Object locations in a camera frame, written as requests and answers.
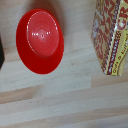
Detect red plastic bowl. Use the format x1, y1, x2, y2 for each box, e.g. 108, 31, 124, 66
15, 8, 65, 75

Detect yellow red snack box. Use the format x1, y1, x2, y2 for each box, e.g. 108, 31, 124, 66
90, 0, 128, 77

